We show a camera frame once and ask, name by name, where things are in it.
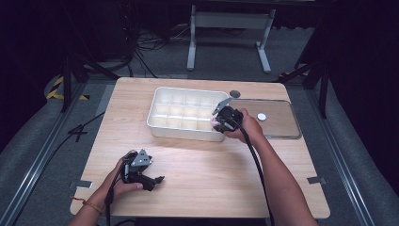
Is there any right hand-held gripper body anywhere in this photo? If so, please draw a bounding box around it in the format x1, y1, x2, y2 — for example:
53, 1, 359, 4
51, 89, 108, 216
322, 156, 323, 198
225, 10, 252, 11
211, 97, 245, 134

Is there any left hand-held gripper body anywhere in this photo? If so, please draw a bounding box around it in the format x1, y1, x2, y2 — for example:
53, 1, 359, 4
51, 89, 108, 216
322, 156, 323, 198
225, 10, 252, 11
120, 148, 154, 186

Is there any white divided storage box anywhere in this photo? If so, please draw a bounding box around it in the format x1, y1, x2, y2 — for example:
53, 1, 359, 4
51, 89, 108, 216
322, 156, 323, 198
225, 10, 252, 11
146, 86, 231, 143

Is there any person's right hand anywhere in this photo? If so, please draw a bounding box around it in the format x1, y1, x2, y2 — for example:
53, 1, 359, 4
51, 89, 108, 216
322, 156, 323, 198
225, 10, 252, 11
223, 108, 266, 148

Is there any person's left hand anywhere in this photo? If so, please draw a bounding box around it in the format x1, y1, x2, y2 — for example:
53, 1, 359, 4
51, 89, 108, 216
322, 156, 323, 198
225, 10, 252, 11
104, 157, 144, 202

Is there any clear lid with white knob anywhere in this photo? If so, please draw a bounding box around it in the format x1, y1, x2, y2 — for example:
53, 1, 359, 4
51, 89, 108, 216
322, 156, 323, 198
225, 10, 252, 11
227, 98, 303, 140

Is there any grey tape strip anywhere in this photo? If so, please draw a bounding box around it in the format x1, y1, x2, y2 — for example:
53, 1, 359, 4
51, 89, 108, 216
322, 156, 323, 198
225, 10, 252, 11
307, 176, 327, 186
69, 180, 94, 190

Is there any black tripod stand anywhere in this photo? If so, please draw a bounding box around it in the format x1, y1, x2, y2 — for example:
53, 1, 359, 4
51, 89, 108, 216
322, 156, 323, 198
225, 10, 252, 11
275, 59, 331, 120
59, 51, 120, 114

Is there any left hand-held gripper black cable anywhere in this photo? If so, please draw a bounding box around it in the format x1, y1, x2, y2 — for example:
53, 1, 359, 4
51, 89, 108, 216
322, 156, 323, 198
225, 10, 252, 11
104, 150, 139, 226

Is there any red string bracelet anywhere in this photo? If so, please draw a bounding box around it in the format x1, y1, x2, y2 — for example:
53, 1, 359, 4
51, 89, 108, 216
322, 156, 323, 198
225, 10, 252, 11
71, 196, 104, 215

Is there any black floor cable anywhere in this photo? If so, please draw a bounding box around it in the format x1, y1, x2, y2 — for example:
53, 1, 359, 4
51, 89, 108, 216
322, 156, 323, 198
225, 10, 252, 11
46, 110, 106, 164

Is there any white metal desk frame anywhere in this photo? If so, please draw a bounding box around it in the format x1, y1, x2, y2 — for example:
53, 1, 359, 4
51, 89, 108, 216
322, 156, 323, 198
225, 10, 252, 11
186, 4, 278, 74

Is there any aluminium floor rail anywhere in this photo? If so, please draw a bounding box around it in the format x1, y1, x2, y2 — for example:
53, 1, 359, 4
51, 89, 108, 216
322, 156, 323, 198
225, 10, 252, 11
0, 82, 88, 226
304, 89, 376, 226

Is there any bundle of black floor cables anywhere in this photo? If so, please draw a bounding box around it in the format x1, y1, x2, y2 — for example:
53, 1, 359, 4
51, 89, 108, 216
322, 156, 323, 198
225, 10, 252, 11
123, 23, 197, 78

